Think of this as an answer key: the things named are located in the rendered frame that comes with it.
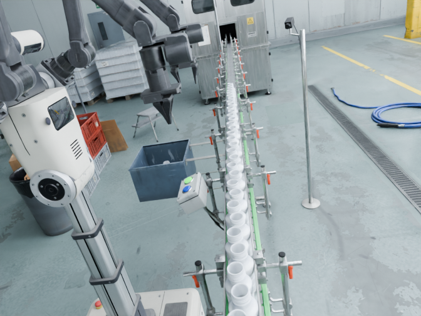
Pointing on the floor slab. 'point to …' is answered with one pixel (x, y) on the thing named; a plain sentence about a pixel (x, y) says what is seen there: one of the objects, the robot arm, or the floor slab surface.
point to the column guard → (413, 19)
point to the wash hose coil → (386, 110)
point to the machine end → (241, 24)
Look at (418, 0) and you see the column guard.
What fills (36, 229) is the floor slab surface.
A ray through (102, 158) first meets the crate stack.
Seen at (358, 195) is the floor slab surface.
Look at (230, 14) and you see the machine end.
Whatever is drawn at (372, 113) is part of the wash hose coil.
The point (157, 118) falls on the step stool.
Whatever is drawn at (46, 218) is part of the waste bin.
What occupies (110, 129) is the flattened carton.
